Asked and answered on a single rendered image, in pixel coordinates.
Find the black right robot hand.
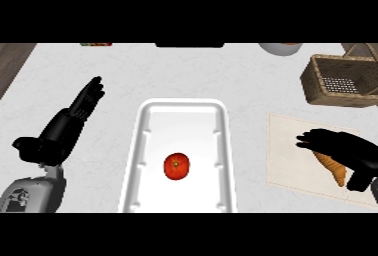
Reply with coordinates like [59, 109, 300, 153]
[294, 128, 378, 205]

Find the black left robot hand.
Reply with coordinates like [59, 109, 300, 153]
[11, 76, 107, 167]

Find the golden brown croissant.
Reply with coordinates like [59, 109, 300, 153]
[312, 150, 349, 188]

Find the beige placemat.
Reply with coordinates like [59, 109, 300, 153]
[266, 112, 378, 210]

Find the brown wicker basket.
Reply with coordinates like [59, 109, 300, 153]
[300, 43, 378, 108]

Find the white rectangular tray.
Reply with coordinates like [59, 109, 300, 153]
[117, 97, 240, 214]

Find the red tomato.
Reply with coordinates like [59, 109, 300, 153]
[163, 152, 192, 181]

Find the white round bowl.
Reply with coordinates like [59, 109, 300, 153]
[259, 43, 305, 57]

